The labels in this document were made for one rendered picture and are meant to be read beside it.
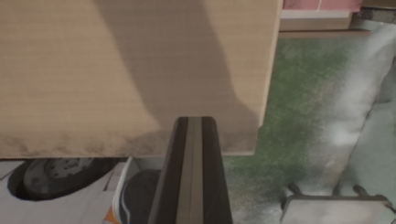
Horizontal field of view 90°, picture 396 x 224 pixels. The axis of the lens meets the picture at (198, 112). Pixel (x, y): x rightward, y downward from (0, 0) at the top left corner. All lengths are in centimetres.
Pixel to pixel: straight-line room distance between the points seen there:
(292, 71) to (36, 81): 139
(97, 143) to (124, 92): 8
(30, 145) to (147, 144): 13
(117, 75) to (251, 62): 12
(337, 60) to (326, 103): 31
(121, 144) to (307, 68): 138
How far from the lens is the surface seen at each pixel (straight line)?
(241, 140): 23
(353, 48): 162
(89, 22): 20
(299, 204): 207
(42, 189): 153
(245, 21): 18
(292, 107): 161
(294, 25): 130
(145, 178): 48
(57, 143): 28
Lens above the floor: 127
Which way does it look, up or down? 60 degrees down
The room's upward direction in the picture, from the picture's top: 179 degrees counter-clockwise
